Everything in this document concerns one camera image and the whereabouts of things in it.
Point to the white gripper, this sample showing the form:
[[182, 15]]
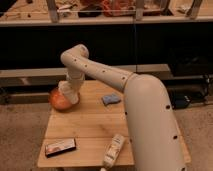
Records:
[[70, 90]]

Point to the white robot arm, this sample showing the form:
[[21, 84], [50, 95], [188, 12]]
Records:
[[150, 119]]

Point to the orange ceramic bowl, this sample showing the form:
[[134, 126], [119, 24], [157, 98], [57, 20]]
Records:
[[58, 101]]

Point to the low wooden bench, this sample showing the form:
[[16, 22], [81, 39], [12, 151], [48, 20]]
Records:
[[50, 76]]

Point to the blue sponge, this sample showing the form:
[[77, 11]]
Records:
[[110, 99]]

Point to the wooden table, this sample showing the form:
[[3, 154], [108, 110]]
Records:
[[92, 125]]

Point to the white bottle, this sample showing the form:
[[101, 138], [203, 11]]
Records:
[[112, 152]]

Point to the long shelf with clutter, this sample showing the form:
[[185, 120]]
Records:
[[103, 12]]

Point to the black box with cables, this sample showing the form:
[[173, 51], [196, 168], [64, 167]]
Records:
[[183, 98]]

